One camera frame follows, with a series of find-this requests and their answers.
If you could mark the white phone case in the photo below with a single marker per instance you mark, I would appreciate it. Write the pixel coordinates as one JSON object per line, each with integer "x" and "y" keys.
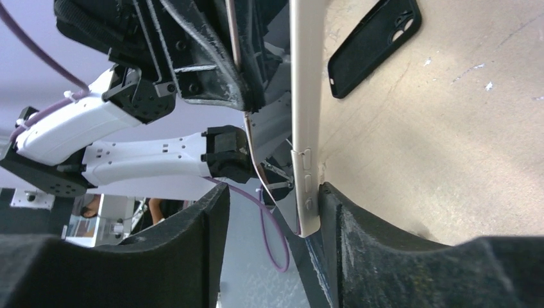
{"x": 307, "y": 21}

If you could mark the purple smartphone black screen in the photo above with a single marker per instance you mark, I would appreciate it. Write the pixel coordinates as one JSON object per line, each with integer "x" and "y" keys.
{"x": 269, "y": 132}

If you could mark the black phone case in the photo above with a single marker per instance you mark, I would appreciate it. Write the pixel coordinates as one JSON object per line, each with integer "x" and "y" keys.
{"x": 384, "y": 29}

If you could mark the black aluminium mounting rail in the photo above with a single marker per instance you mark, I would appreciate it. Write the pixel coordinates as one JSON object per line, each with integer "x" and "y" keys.
{"x": 309, "y": 260}

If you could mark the person in black shirt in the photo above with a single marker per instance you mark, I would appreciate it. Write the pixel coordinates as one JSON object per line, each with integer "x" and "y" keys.
{"x": 139, "y": 212}

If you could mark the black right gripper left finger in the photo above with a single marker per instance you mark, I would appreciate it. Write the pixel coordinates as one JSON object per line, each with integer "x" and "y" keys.
{"x": 176, "y": 263}

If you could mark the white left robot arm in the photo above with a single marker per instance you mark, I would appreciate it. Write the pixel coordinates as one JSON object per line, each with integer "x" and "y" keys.
{"x": 120, "y": 127}

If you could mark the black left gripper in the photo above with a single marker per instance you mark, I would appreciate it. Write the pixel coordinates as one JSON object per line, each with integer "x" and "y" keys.
{"x": 197, "y": 59}

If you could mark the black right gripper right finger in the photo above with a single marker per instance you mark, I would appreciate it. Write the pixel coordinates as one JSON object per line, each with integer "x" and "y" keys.
{"x": 372, "y": 263}

